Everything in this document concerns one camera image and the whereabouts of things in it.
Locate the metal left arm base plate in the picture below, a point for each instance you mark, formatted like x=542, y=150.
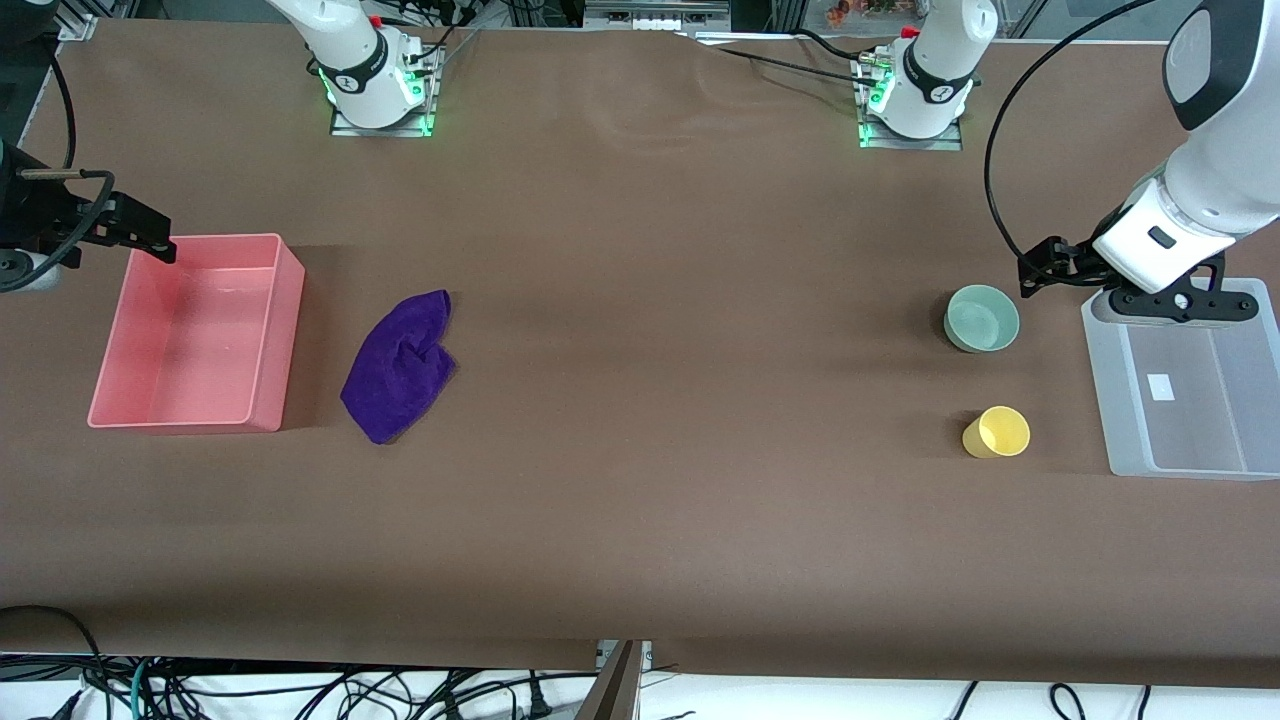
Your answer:
x=940, y=143

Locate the pink plastic bin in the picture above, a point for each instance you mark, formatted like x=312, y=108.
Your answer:
x=190, y=330

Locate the brown table cover sheet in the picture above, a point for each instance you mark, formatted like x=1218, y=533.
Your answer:
x=640, y=300

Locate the orange objects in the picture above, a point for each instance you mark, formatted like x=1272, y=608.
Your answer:
x=860, y=10

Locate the metal frame bracket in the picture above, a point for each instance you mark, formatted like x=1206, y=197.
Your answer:
x=615, y=695

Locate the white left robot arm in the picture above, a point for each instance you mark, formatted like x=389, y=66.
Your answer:
x=1230, y=180

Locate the white label sticker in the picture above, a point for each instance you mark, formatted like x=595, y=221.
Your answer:
x=1161, y=388

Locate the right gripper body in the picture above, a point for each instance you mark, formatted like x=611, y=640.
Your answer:
x=40, y=212

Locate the clear plastic bin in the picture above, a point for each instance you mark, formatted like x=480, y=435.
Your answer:
x=1200, y=420

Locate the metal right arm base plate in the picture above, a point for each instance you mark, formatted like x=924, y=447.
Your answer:
x=345, y=128

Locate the white power strip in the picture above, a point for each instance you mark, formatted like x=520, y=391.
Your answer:
x=655, y=18

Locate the yellow cup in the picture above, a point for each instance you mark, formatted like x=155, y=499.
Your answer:
x=1000, y=432

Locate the purple cloth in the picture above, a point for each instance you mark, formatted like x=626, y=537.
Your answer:
x=400, y=370

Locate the green bowl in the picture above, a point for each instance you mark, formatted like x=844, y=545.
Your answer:
x=982, y=320

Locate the aluminium frame profile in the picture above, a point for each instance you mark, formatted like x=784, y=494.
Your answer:
x=80, y=20

